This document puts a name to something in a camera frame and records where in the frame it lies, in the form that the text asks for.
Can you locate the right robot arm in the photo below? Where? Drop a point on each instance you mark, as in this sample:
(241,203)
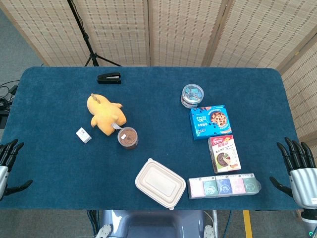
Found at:
(310,223)

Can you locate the red white snack box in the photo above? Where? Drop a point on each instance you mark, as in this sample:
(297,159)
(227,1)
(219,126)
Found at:
(224,153)

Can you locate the black stapler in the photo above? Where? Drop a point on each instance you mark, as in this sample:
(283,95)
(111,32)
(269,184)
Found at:
(109,78)

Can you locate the beige lidded lunch box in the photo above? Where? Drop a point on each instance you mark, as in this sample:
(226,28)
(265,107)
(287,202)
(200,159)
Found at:
(160,184)

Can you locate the clear jar of binder clips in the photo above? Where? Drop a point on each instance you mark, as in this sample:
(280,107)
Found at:
(192,96)

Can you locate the black tripod stand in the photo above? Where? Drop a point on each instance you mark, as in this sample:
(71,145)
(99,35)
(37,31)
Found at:
(86,37)

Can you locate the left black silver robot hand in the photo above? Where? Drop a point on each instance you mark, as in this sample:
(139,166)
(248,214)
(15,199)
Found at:
(3,178)

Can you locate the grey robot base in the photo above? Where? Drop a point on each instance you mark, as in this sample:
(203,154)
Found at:
(153,224)

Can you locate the blue cookie box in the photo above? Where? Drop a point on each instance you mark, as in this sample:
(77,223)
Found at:
(211,122)

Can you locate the multicolour tissue pack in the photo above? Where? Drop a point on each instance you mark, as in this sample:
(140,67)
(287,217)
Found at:
(224,186)

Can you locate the clear jar of rubber bands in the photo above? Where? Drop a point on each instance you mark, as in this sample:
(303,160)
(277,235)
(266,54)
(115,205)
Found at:
(127,137)

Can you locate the yellow plush toy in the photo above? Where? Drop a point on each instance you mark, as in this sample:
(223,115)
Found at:
(106,114)

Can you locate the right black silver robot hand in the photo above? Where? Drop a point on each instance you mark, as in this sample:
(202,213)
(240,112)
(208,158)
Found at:
(303,186)

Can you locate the blue table cloth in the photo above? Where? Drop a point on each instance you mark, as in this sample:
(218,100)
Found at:
(158,153)

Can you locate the small white cardboard box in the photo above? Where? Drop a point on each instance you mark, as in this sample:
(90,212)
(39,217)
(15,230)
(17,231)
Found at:
(83,135)

